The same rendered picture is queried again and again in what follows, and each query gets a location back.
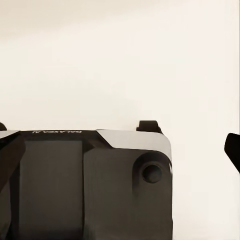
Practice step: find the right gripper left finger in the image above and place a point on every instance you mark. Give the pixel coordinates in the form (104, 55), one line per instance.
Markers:
(12, 149)

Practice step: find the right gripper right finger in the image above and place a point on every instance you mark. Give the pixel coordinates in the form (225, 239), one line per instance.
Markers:
(232, 149)

